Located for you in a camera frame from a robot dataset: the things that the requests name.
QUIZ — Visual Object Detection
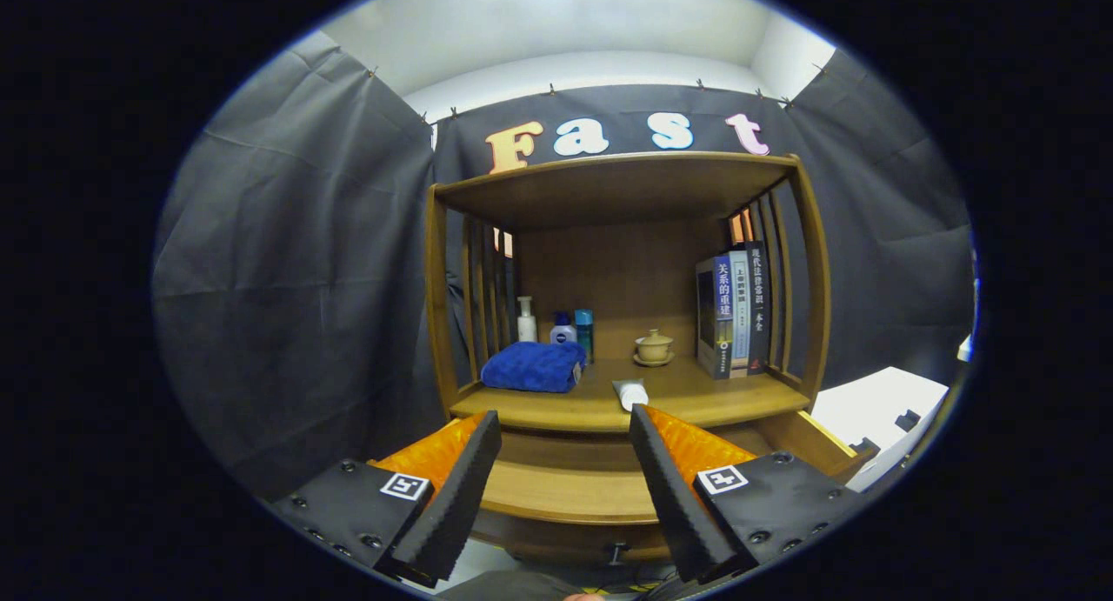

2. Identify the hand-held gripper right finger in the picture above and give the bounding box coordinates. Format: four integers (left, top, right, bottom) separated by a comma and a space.
628, 403, 866, 584

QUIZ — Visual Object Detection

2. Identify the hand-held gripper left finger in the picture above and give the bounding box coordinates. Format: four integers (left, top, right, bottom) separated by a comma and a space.
270, 410, 503, 587

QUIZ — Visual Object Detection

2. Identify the wooden drawer with black knob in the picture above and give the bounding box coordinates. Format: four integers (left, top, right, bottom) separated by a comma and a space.
370, 410, 881, 567

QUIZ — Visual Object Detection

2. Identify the wooden countertop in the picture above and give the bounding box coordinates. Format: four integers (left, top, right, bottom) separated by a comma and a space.
450, 353, 811, 434

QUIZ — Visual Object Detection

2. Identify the wooden cabinet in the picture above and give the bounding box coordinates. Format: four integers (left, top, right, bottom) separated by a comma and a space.
424, 151, 833, 567

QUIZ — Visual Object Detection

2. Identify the blue folded towel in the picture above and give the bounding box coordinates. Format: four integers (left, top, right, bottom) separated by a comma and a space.
480, 341, 587, 394

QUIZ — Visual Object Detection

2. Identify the beige lidded teacup with saucer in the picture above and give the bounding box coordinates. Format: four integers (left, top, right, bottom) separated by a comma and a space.
632, 328, 676, 368

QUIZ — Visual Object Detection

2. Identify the white spine book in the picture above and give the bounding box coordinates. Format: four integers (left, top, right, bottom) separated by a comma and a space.
729, 249, 751, 377

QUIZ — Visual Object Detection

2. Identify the black spine book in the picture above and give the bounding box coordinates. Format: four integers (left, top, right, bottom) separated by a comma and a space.
746, 240, 773, 376

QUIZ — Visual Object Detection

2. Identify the white table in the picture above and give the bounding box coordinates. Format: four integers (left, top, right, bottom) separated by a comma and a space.
810, 366, 950, 493

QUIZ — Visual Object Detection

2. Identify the black backdrop cloth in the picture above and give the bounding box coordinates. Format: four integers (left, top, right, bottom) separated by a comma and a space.
152, 31, 975, 497

